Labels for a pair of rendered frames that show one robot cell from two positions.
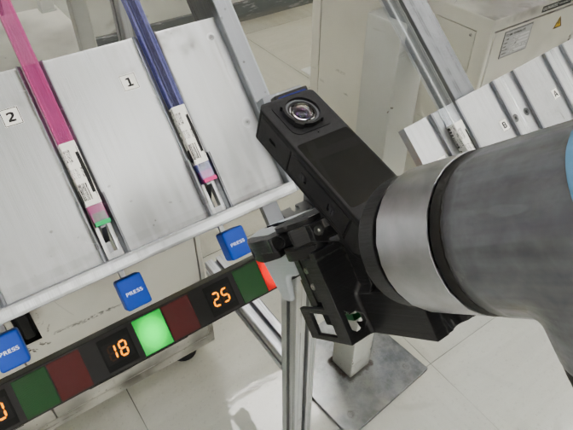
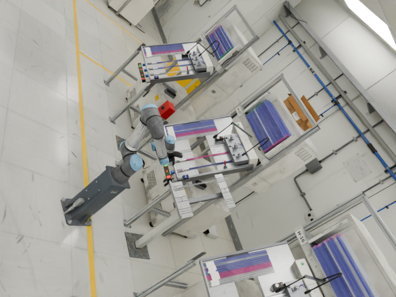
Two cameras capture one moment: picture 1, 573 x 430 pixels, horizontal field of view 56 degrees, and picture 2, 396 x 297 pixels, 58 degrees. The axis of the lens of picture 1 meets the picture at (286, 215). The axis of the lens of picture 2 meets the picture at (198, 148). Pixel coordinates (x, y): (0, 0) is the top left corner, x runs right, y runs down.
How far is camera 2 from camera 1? 296 cm
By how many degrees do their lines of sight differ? 68
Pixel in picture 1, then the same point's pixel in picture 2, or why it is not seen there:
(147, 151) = (184, 166)
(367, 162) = (176, 154)
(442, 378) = (126, 257)
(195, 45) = (195, 172)
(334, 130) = (179, 154)
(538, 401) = (114, 269)
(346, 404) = (130, 236)
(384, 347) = (137, 254)
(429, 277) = not seen: hidden behind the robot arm
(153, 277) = (170, 202)
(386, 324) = not seen: hidden behind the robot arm
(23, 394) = not seen: hidden behind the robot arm
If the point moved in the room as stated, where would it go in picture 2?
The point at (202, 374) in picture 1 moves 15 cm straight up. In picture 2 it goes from (145, 223) to (155, 215)
